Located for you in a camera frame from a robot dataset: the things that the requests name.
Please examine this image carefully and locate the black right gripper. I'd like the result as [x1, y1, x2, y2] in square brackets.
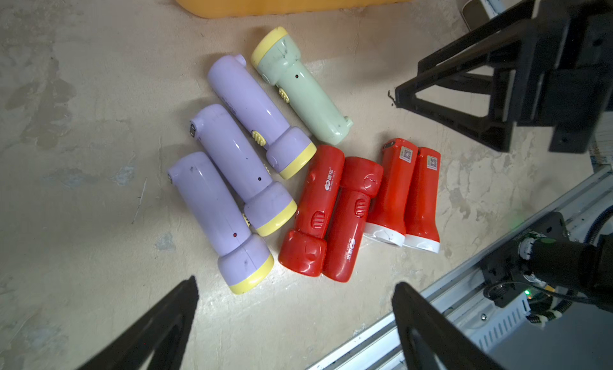
[394, 0, 612, 154]

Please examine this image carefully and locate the red flashlight white head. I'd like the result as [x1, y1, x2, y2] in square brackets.
[364, 138, 418, 247]

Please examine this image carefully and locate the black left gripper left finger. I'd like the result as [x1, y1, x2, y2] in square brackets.
[81, 276, 199, 369]

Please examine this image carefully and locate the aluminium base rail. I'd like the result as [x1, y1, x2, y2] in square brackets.
[315, 167, 612, 369]

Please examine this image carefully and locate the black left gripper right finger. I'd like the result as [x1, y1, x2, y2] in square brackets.
[392, 282, 501, 369]

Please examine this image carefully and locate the pale green flashlight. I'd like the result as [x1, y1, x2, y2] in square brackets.
[251, 27, 353, 146]

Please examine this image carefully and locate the purple flashlight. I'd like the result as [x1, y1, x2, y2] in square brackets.
[208, 55, 317, 179]
[190, 104, 297, 237]
[168, 152, 275, 294]

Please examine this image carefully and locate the red flashlight lower left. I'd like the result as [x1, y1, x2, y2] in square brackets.
[279, 146, 345, 277]

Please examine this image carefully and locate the red flashlight rightmost lower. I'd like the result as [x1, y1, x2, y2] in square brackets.
[404, 147, 441, 253]

